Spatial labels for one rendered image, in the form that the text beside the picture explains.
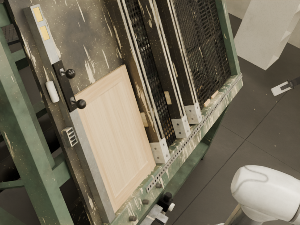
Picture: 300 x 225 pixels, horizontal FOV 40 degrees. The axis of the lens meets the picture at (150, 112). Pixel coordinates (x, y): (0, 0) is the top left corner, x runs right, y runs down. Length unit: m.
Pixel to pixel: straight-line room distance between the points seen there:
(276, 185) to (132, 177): 0.90
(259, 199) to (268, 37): 4.59
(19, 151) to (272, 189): 0.86
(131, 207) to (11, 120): 0.76
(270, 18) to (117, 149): 4.10
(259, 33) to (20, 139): 4.65
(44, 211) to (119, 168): 0.47
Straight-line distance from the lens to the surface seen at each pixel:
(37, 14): 1.60
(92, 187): 1.78
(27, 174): 1.57
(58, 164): 1.71
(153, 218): 2.16
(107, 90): 1.88
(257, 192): 1.28
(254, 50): 5.88
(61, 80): 1.62
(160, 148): 2.14
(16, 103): 1.46
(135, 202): 1.99
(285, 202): 1.30
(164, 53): 2.25
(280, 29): 5.70
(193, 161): 3.46
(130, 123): 2.01
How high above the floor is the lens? 2.34
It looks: 35 degrees down
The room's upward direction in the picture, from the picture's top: 19 degrees clockwise
